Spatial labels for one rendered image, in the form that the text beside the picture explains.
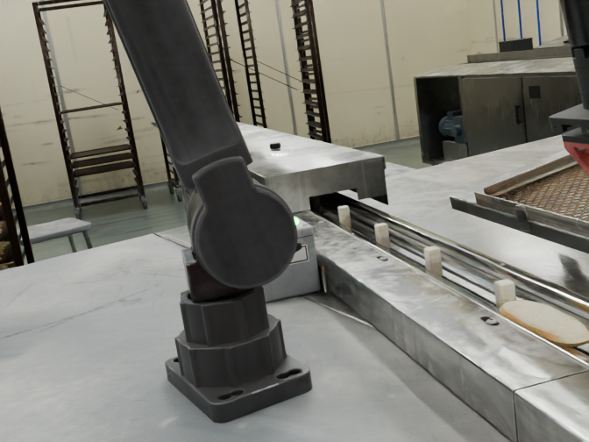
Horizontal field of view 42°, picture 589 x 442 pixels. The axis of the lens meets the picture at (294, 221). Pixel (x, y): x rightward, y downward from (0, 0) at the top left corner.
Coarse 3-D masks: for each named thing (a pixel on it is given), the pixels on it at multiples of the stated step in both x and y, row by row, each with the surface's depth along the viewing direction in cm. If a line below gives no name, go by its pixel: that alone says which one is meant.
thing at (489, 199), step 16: (560, 160) 88; (512, 176) 87; (528, 176) 87; (544, 176) 87; (576, 176) 84; (496, 192) 86; (512, 192) 86; (560, 192) 80; (576, 192) 79; (496, 208) 82; (512, 208) 79; (528, 208) 75; (544, 208) 77; (560, 208) 76; (576, 208) 74; (544, 224) 73; (560, 224) 71; (576, 224) 68
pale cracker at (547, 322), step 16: (512, 304) 61; (528, 304) 60; (544, 304) 60; (512, 320) 59; (528, 320) 58; (544, 320) 57; (560, 320) 56; (576, 320) 56; (544, 336) 55; (560, 336) 54; (576, 336) 54
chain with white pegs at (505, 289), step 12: (312, 204) 116; (348, 216) 103; (384, 228) 90; (384, 240) 90; (396, 252) 88; (432, 252) 76; (420, 264) 82; (432, 264) 76; (444, 276) 76; (504, 288) 63; (504, 300) 63; (576, 348) 56
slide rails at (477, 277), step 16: (336, 208) 113; (368, 224) 100; (368, 240) 91; (400, 240) 89; (416, 240) 88; (400, 256) 83; (448, 256) 80; (432, 272) 75; (464, 272) 74; (480, 272) 73; (480, 288) 70; (576, 352) 53
